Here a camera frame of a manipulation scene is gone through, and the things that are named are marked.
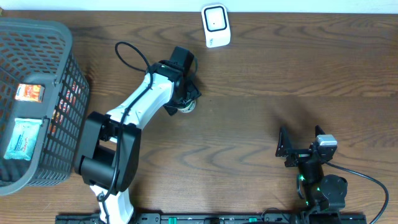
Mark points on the white barcode scanner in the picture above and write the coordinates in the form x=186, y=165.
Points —
x=216, y=25

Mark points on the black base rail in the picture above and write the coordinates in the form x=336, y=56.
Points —
x=155, y=218

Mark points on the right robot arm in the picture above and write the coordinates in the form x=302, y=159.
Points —
x=324, y=194

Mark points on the orange tissue pack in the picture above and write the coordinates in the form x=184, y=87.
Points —
x=30, y=92

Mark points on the red snack package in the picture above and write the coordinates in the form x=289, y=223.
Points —
x=67, y=113

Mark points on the grey plastic mesh basket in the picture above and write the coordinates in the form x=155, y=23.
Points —
x=39, y=53

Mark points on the teal wet wipes pack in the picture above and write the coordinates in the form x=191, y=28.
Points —
x=23, y=139

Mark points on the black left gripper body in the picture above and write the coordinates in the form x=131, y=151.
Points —
x=192, y=93

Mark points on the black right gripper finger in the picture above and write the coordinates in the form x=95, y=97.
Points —
x=284, y=146
x=318, y=131

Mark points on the green lid white jar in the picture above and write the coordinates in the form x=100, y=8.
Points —
x=189, y=107

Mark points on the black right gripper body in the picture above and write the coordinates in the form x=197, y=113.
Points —
x=299, y=157

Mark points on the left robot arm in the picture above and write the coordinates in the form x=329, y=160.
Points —
x=108, y=154

